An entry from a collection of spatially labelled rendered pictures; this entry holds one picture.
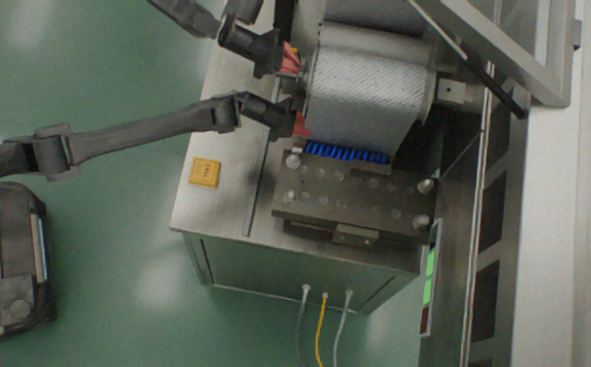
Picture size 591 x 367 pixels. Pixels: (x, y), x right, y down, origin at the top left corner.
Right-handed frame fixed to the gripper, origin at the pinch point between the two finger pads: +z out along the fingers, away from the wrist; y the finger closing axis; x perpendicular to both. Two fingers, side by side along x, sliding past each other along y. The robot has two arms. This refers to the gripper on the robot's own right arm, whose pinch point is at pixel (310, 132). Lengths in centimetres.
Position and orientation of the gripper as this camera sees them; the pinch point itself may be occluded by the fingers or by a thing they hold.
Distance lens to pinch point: 163.1
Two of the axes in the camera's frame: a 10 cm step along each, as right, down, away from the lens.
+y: -1.8, 9.3, -3.3
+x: 5.5, -1.8, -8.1
